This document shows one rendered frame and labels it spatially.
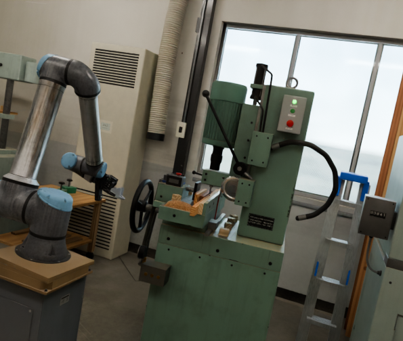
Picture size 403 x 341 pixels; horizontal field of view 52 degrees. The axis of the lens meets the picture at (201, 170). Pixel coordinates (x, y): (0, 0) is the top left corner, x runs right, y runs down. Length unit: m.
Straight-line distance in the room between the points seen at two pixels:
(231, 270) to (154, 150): 1.99
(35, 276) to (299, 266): 2.26
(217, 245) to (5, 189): 0.93
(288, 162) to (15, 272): 1.23
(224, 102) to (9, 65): 2.42
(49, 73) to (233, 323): 1.38
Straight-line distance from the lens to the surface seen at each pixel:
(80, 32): 4.23
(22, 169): 1.89
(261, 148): 1.83
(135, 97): 3.47
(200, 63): 3.51
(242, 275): 1.91
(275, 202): 1.94
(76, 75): 1.89
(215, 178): 2.03
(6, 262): 1.81
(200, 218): 1.81
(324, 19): 3.47
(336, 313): 2.70
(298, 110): 1.86
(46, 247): 1.83
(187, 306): 2.01
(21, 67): 3.90
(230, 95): 1.97
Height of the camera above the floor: 1.29
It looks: 7 degrees down
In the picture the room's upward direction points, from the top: 10 degrees clockwise
